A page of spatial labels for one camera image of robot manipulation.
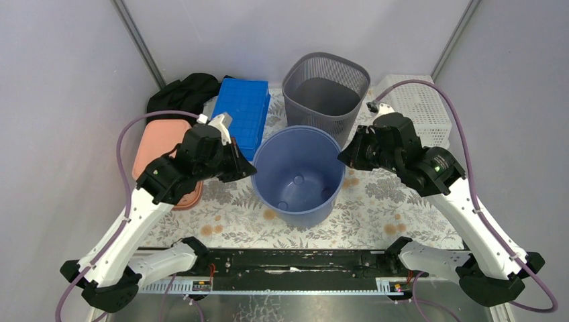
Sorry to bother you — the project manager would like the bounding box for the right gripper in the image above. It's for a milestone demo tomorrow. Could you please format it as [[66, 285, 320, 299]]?
[[337, 125, 401, 174]]

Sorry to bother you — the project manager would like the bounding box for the blue bucket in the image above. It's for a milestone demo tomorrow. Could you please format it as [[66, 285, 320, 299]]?
[[252, 125, 346, 227]]

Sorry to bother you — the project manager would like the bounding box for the blue divided plastic tray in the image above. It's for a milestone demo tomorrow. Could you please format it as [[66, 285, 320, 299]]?
[[211, 78, 270, 161]]

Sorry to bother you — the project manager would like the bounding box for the grey waste bin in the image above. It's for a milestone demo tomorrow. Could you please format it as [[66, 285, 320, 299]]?
[[282, 52, 370, 146]]

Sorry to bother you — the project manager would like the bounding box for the white plastic basket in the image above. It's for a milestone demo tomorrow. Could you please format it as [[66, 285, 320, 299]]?
[[380, 84, 452, 149]]

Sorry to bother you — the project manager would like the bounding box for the pink plastic basket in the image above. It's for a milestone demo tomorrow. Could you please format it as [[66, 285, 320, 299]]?
[[127, 119, 203, 211]]

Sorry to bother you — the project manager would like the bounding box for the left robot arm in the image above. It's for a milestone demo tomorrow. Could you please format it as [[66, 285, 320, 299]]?
[[60, 121, 256, 313]]

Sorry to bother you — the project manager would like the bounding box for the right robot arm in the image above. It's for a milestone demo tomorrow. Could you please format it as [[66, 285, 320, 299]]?
[[338, 113, 545, 307]]

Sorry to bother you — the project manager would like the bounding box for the black cloth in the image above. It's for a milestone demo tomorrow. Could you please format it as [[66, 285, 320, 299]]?
[[146, 73, 221, 115]]

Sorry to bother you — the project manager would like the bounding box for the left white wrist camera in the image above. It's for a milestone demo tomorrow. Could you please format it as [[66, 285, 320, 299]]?
[[197, 112, 233, 145]]

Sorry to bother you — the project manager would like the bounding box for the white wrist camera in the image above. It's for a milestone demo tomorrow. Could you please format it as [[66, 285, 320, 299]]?
[[197, 112, 233, 145], [366, 101, 395, 116]]

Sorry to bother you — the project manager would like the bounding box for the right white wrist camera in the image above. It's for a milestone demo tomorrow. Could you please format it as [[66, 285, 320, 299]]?
[[366, 101, 395, 116]]

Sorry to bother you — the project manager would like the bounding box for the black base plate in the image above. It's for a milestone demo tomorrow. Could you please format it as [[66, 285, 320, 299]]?
[[166, 248, 430, 292]]

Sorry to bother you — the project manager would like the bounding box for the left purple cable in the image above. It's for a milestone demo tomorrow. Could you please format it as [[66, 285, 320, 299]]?
[[54, 110, 205, 322]]

